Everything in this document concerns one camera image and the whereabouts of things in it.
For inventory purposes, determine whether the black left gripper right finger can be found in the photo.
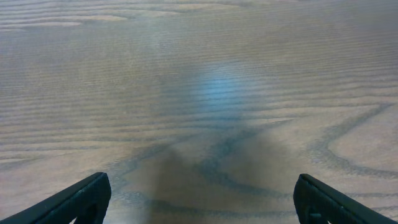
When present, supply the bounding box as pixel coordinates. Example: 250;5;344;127
293;174;397;224

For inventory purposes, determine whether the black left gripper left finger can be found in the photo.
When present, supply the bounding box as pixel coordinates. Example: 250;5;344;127
1;172;111;224

